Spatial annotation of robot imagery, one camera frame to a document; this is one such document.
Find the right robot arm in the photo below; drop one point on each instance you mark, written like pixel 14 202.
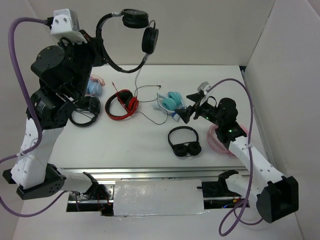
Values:
pixel 269 191

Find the black gaming headset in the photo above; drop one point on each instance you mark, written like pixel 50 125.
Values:
pixel 89 105

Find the black taped headphones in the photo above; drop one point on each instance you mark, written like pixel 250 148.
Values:
pixel 134 19

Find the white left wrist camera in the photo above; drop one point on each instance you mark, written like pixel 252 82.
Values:
pixel 65 24

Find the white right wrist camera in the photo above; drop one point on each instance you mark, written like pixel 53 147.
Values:
pixel 206 88

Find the teal and white headphones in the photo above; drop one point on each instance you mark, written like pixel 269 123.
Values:
pixel 169 104

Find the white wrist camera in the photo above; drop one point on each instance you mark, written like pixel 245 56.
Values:
pixel 206 88
pixel 65 24

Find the small black headphones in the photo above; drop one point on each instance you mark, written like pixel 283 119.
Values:
pixel 191 148

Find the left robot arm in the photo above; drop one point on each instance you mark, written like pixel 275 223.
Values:
pixel 64 71

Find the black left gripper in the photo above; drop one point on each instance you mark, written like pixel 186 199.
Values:
pixel 93 47

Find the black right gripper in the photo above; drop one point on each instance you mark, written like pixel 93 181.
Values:
pixel 185 113

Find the red and black headphones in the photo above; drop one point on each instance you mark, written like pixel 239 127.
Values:
pixel 127 100

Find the white foil cover plate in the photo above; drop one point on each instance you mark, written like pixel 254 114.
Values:
pixel 158 198

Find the blue and pink headphones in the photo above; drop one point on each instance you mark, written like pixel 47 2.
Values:
pixel 94 86

